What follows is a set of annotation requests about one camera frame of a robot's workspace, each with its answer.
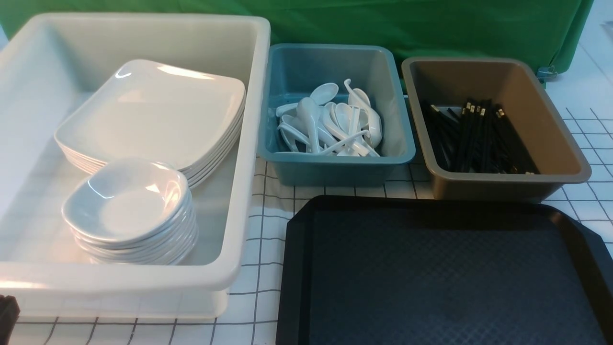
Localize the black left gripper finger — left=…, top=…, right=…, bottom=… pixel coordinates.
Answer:
left=0, top=295, right=21, bottom=345

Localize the large white square plate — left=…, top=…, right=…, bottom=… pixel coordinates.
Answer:
left=54, top=59, right=246, bottom=171

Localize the stack of small white dishes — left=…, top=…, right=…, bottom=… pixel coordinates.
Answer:
left=61, top=158, right=200, bottom=265

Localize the stack of large white plates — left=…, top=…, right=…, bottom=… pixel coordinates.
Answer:
left=54, top=59, right=247, bottom=189

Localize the large white plastic tub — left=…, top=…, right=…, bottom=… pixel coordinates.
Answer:
left=1, top=13, right=271, bottom=322

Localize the black serving tray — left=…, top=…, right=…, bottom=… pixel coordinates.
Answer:
left=276, top=195, right=613, bottom=345

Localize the pile of white spoons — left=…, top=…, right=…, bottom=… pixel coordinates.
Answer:
left=274, top=79, right=383, bottom=157

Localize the teal plastic bin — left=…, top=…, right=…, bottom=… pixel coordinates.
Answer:
left=259, top=44, right=417, bottom=186

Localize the pile of black chopsticks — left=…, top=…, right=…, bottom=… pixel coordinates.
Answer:
left=420, top=98, right=540, bottom=175

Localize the brown plastic bin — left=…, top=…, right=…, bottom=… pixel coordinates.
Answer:
left=401, top=57, right=592, bottom=202

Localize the metal binder clip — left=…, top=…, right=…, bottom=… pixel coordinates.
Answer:
left=535, top=65, right=558, bottom=83

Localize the green cloth backdrop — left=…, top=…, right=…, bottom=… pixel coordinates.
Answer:
left=1, top=0, right=592, bottom=90

